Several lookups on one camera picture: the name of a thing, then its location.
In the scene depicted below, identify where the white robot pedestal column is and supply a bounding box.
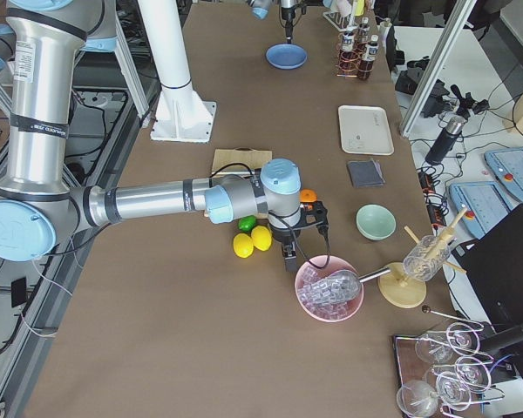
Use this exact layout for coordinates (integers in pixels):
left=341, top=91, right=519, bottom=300
left=139, top=0, right=216, bottom=144

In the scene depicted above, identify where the clear glass cup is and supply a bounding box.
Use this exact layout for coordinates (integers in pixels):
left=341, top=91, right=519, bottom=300
left=403, top=235, right=451, bottom=282

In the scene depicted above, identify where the metal ice scoop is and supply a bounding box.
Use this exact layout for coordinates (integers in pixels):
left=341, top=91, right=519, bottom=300
left=323, top=267, right=391, bottom=303

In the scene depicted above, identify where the aluminium frame post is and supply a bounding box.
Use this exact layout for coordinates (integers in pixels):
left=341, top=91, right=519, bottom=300
left=399, top=0, right=476, bottom=138

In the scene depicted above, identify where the blue plate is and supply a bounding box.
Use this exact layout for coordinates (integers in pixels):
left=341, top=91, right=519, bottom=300
left=266, top=44, right=308, bottom=70

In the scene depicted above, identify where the black thermos bottle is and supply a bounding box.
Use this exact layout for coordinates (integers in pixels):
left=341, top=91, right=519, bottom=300
left=425, top=115, right=466, bottom=165

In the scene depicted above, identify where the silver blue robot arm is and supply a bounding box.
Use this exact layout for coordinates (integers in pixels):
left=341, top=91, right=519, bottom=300
left=0, top=1, right=329, bottom=270
left=246, top=0, right=307, bottom=44

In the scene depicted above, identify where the copper wire bottle rack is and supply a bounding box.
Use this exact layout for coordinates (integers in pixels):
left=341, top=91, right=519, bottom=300
left=336, top=26, right=371, bottom=78

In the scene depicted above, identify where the grey folded cloth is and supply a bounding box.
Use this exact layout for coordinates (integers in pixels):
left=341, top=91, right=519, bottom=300
left=347, top=159, right=385, bottom=188

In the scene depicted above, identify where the green lime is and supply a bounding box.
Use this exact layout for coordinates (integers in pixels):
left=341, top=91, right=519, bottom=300
left=238, top=215, right=257, bottom=233

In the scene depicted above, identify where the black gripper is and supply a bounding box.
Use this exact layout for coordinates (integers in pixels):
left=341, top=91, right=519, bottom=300
left=269, top=200, right=329, bottom=272
left=280, top=0, right=305, bottom=44

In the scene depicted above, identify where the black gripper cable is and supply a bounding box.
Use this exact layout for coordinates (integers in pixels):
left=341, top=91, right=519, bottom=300
left=282, top=217, right=331, bottom=269

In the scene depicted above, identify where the wooden cup tree stand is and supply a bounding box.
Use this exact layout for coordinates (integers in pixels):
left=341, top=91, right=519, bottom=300
left=378, top=207, right=467, bottom=308

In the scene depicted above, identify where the cream rectangular tray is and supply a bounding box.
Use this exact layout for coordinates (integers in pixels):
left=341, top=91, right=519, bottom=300
left=338, top=104, right=394, bottom=156

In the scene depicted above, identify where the green bowl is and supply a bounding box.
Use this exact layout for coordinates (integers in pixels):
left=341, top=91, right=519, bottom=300
left=356, top=204, right=397, bottom=240

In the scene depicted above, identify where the wooden cutting board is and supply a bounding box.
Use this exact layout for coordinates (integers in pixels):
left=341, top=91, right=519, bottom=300
left=211, top=148, right=273, bottom=185

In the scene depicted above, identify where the blue teach pendant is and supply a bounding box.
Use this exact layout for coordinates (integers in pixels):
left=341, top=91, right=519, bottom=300
left=484, top=147, right=523, bottom=203
left=449, top=181, right=513, bottom=239

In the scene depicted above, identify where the yellow lemon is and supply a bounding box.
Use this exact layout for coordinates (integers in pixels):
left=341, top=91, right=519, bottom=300
left=233, top=233, right=254, bottom=259
left=250, top=226, right=273, bottom=251

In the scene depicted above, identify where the dark drink bottle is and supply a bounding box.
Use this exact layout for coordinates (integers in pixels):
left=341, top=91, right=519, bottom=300
left=357, top=35, right=379, bottom=80
left=339, top=25, right=357, bottom=61
left=357, top=17, right=370, bottom=44

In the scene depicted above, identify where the orange fruit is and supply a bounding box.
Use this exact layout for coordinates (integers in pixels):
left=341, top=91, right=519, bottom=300
left=299, top=189, right=317, bottom=203

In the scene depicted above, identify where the pink bowl with ice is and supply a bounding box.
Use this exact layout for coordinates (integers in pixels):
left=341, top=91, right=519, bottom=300
left=295, top=255, right=364, bottom=322

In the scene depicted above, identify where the wine glass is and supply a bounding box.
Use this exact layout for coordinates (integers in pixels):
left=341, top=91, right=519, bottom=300
left=415, top=331, right=453, bottom=364
left=454, top=356, right=492, bottom=394
left=436, top=371, right=472, bottom=411
left=445, top=322, right=480, bottom=356

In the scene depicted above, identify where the black laptop monitor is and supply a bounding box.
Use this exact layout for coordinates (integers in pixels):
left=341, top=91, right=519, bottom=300
left=453, top=204, right=523, bottom=325

